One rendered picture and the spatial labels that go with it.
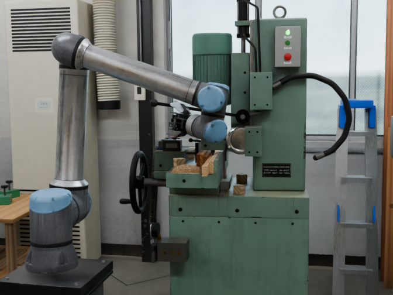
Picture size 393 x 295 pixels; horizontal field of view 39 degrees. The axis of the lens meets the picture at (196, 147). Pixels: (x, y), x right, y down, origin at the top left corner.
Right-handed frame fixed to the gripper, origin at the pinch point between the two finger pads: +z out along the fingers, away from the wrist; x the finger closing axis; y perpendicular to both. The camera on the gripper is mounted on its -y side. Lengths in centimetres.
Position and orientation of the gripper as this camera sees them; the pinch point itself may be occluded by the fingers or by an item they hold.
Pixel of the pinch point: (173, 118)
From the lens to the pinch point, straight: 237.1
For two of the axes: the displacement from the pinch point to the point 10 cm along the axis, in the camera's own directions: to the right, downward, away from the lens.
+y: -8.3, -0.4, -5.5
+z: -5.3, -1.9, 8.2
